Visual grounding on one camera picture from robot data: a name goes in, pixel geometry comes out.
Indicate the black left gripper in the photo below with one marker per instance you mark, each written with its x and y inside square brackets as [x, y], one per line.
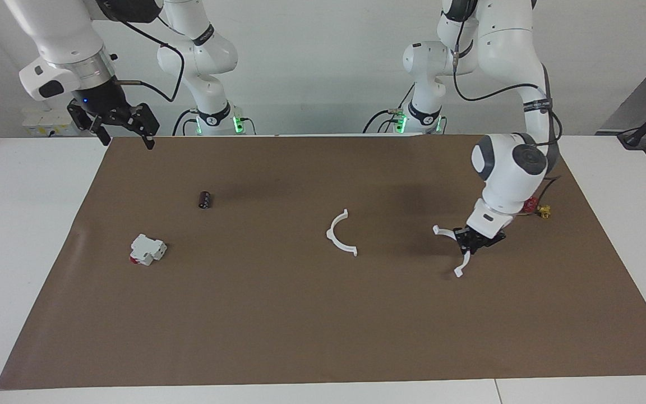
[485, 240]

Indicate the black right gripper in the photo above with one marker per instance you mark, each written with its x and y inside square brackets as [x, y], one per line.
[103, 101]

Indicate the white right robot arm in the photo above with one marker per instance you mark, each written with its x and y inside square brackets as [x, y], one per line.
[59, 28]

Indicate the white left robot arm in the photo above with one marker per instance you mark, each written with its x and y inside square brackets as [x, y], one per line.
[511, 163]

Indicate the red and yellow valve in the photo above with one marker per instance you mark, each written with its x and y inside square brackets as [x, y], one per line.
[544, 211]

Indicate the black cylindrical capacitor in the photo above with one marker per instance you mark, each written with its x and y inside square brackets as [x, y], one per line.
[206, 200]

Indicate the white circuit breaker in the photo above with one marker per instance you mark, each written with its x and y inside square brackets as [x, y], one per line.
[146, 249]

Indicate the brown table mat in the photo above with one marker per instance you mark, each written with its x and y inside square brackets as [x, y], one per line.
[323, 314]

